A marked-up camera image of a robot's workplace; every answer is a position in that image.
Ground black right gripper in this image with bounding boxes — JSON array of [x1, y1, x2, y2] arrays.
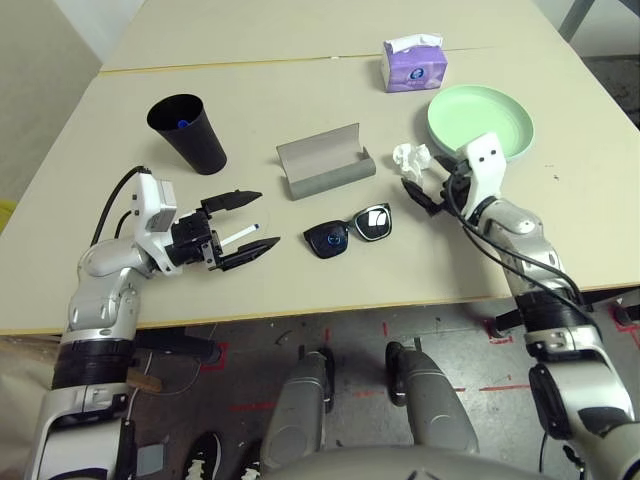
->
[[401, 154, 476, 219]]

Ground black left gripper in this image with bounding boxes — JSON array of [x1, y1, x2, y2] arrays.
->
[[167, 189, 282, 274]]

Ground white marker blue cap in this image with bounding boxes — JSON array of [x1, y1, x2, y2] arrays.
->
[[219, 223, 261, 249]]

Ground white tissue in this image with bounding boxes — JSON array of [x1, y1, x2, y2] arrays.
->
[[392, 142, 432, 182]]

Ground black sunglasses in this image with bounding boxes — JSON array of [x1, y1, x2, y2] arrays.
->
[[302, 202, 394, 260]]

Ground light green plate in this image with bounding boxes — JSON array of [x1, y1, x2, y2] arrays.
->
[[426, 83, 535, 162]]

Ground grey glasses case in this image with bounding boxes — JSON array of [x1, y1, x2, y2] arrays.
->
[[275, 122, 376, 202]]

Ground black plastic cup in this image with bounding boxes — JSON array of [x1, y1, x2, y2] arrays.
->
[[146, 93, 229, 177]]

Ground purple tissue pack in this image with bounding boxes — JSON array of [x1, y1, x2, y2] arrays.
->
[[381, 32, 446, 94]]

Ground black table foot beam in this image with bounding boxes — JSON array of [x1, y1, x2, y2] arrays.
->
[[492, 287, 640, 336], [134, 329, 224, 364]]

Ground brown wooden block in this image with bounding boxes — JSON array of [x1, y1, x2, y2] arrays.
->
[[124, 368, 162, 394]]

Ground grey robot left leg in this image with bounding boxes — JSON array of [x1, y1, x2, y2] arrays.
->
[[259, 344, 336, 471]]

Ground grey robot leg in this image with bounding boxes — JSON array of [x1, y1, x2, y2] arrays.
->
[[259, 344, 336, 471], [384, 339, 481, 456]]

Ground grey robot right leg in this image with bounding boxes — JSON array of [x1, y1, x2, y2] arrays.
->
[[384, 339, 481, 456]]

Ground black white sneaker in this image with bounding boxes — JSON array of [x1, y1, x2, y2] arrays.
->
[[239, 439, 266, 480], [184, 432, 224, 480]]

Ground small grey floor box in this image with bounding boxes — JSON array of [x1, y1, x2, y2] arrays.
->
[[135, 442, 169, 476]]

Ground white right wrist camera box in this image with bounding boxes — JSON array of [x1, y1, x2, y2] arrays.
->
[[457, 132, 507, 221]]

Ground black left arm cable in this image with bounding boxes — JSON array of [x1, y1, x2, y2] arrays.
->
[[89, 164, 151, 246]]

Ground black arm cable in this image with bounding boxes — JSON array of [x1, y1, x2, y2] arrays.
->
[[447, 174, 586, 311], [89, 164, 151, 246]]

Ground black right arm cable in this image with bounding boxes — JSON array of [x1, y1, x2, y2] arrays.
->
[[447, 174, 586, 311]]

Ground thin white floor cable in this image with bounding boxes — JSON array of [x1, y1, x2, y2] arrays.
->
[[124, 344, 206, 451]]

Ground side table metal frame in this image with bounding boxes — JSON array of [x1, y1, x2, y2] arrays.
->
[[558, 0, 640, 56]]

